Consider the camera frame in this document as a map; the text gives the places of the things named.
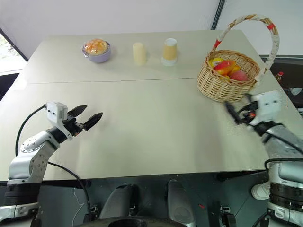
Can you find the upturned tan paper cup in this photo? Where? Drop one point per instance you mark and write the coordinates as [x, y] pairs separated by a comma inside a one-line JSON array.
[[169, 53]]

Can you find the black metal bracket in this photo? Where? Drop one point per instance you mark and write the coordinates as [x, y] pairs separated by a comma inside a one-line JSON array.
[[227, 216], [94, 211]]

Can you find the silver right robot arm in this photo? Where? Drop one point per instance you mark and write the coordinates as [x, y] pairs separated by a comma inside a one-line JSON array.
[[284, 151]]

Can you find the orange fruit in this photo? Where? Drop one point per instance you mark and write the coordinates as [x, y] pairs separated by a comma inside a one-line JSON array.
[[235, 69]]

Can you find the plastic-wrapped orange bread bun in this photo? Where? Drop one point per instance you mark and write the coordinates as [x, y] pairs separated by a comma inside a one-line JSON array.
[[95, 46]]

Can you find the small bottle with red cap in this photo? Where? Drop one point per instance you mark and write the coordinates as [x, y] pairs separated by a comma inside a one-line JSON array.
[[280, 76]]

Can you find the yellow fruit with sticker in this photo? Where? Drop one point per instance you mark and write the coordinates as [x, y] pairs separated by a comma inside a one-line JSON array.
[[216, 62]]

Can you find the black round base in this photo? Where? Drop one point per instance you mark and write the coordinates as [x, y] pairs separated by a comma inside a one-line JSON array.
[[142, 222]]

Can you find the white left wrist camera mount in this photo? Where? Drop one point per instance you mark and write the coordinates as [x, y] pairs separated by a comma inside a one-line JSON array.
[[55, 113]]

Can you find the white shoe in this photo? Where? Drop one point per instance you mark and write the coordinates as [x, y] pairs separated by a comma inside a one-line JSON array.
[[260, 191]]

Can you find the red and yellow apple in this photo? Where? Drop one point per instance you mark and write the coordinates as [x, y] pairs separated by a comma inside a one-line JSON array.
[[225, 66]]

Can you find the dark rounded grey shape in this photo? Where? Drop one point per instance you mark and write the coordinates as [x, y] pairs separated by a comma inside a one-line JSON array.
[[180, 203], [118, 201]]

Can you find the pink apple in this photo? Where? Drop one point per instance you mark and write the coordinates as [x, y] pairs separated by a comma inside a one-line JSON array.
[[239, 76]]

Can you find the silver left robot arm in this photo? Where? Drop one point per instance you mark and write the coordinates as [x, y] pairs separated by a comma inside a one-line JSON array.
[[22, 163]]

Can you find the purple bowl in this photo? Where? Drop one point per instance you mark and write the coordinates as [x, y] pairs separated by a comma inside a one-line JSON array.
[[99, 58]]

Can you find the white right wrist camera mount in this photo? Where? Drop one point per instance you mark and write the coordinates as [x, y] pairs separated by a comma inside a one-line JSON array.
[[267, 106]]

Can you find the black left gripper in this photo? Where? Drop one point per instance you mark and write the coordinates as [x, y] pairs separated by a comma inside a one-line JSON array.
[[72, 125]]

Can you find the small yellow fruit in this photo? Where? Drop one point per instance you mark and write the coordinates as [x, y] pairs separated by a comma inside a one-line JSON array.
[[223, 78]]

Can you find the cream cylindrical bottle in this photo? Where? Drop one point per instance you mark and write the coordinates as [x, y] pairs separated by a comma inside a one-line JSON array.
[[139, 54]]

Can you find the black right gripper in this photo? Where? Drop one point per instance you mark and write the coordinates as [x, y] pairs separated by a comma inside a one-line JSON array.
[[247, 114]]

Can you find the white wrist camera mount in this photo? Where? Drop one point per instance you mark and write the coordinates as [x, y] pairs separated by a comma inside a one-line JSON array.
[[267, 106], [55, 113]]

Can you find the black tent pole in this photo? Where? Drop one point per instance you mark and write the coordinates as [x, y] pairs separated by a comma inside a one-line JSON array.
[[14, 45], [216, 14]]

